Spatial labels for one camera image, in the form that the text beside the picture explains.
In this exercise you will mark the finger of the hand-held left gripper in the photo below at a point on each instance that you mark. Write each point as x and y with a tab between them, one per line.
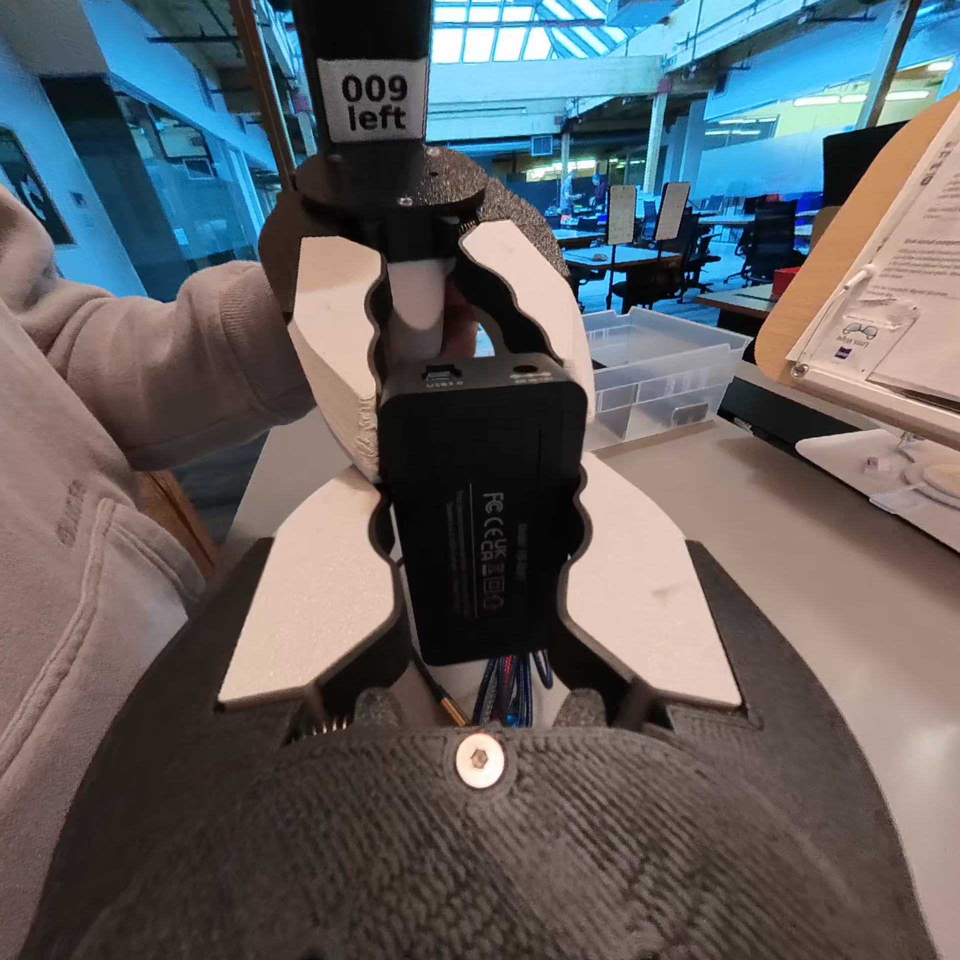
540	300
334	337

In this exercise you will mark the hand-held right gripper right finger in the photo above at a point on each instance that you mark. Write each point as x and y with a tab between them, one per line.
645	592

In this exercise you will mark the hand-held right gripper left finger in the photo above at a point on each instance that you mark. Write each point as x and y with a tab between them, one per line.
315	592

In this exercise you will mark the black usb hub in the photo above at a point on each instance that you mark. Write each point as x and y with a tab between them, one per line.
484	510

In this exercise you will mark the person's left forearm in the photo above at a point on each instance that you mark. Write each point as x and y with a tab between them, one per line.
187	360

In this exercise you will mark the person's left hand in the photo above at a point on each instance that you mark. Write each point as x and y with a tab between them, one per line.
459	319

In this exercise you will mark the wooden desk sign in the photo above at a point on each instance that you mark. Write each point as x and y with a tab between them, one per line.
673	210
622	214

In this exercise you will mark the metal pole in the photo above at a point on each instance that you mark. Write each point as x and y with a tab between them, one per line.
266	82

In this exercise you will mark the clear plastic bin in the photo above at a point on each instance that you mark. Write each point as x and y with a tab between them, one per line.
660	367

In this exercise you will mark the black office chair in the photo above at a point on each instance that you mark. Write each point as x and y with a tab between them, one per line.
769	236

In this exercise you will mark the red box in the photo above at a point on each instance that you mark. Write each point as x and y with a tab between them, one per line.
789	283

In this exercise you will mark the white stand base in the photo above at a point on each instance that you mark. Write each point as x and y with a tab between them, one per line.
862	465

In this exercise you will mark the person's pale hooded sweater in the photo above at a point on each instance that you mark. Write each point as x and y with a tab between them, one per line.
60	637

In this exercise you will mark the wooden document board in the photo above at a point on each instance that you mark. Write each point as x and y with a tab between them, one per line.
810	270

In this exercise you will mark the small clear wipe bag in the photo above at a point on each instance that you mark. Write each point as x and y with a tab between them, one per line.
855	337

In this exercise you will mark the black monitor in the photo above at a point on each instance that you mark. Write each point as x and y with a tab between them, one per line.
862	161

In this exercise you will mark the white printed paper sheet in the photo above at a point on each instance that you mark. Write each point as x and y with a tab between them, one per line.
922	262

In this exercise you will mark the dark wall poster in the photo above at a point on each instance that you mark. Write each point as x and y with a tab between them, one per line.
30	187

